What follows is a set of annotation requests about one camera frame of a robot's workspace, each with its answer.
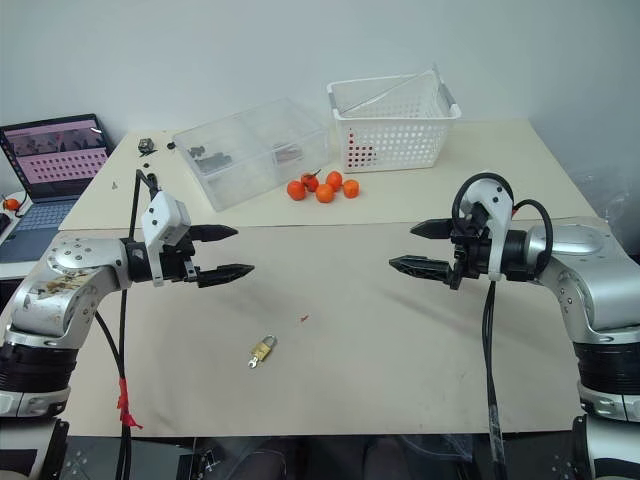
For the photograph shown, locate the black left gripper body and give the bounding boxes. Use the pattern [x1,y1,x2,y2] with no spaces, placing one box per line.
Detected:
[160,233,201,287]

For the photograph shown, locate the black parts in box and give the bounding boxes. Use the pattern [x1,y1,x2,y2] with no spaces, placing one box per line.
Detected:
[187,145,235,175]

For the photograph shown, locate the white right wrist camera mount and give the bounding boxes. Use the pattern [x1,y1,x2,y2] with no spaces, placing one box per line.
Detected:
[460,177,517,280]

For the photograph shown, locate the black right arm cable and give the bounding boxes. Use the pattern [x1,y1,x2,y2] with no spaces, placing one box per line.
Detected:
[451,172,555,480]

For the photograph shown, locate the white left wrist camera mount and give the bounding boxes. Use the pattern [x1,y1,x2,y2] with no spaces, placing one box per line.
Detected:
[139,191,194,289]

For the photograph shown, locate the dark item in box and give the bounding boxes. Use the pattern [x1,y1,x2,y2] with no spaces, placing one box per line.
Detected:
[271,143,305,165]

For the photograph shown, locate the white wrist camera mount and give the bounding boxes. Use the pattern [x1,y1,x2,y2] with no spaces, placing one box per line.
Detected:
[460,177,517,280]
[139,191,194,289]

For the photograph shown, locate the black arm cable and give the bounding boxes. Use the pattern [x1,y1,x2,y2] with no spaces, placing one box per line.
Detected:
[94,168,162,480]
[451,172,555,480]

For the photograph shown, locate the brass padlock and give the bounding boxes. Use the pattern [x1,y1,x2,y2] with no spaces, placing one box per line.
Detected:
[251,334,278,363]

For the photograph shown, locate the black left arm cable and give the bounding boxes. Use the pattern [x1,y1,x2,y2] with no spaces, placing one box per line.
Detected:
[94,168,162,480]

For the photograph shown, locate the open laptop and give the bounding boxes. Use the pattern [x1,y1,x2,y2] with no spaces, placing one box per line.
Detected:
[0,113,114,264]

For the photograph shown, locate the clear plastic divided box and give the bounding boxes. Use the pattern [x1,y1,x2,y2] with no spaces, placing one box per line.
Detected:
[172,96,330,213]

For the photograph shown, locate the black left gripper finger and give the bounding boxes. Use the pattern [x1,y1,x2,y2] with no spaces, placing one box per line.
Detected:
[191,224,239,245]
[197,263,257,290]

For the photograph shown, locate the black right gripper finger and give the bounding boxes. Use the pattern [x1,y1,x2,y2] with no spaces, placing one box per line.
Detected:
[388,254,455,286]
[409,217,456,240]

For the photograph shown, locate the red tape on cable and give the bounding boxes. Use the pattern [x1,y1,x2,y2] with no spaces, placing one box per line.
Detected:
[116,378,144,432]

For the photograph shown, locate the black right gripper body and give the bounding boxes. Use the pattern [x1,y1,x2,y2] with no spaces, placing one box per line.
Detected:
[449,201,495,292]

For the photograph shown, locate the white perforated plastic basket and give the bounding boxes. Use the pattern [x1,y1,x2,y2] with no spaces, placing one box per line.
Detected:
[326,61,463,174]

